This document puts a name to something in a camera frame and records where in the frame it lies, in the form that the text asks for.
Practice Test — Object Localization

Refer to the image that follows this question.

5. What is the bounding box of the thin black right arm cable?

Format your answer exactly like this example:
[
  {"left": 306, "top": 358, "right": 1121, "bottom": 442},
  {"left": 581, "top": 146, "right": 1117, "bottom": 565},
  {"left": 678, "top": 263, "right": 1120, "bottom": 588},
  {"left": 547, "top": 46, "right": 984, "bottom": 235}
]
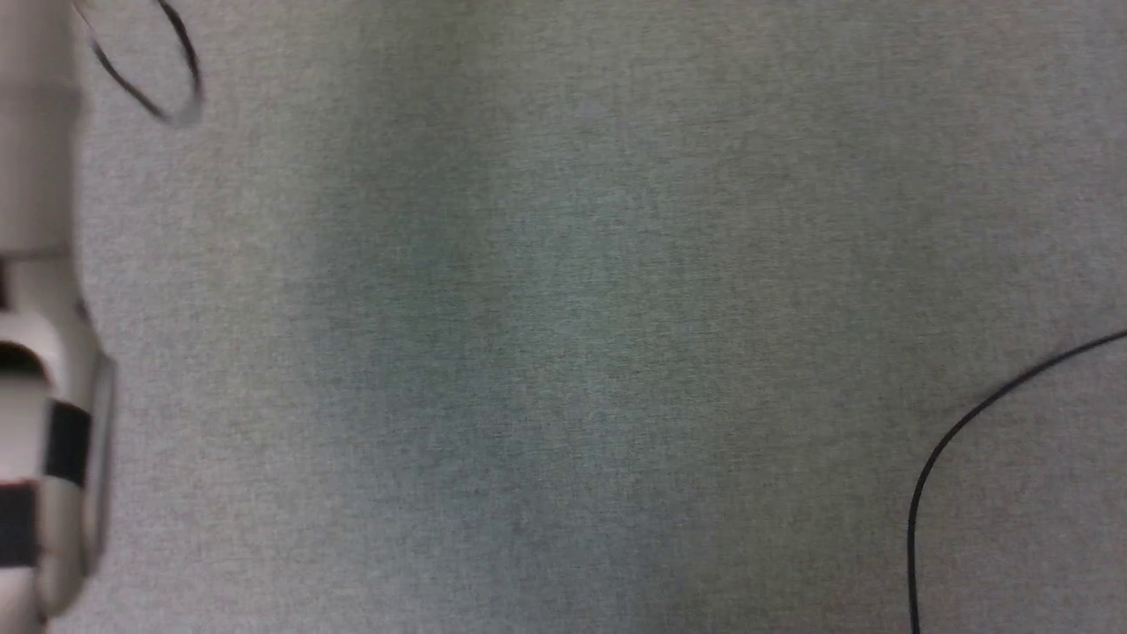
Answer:
[{"left": 907, "top": 330, "right": 1127, "bottom": 634}]

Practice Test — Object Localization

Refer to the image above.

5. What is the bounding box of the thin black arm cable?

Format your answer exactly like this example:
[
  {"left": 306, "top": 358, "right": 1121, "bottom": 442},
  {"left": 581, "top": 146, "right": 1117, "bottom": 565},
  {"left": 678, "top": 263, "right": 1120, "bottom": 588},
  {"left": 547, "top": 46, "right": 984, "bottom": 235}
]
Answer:
[
  {"left": 907, "top": 330, "right": 1127, "bottom": 634},
  {"left": 75, "top": 0, "right": 206, "bottom": 125}
]

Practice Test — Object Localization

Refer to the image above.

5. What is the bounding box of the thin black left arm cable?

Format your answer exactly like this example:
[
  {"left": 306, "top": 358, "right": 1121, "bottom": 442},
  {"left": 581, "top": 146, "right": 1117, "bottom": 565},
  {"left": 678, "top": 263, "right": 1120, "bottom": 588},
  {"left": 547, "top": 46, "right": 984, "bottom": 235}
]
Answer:
[{"left": 75, "top": 0, "right": 206, "bottom": 125}]

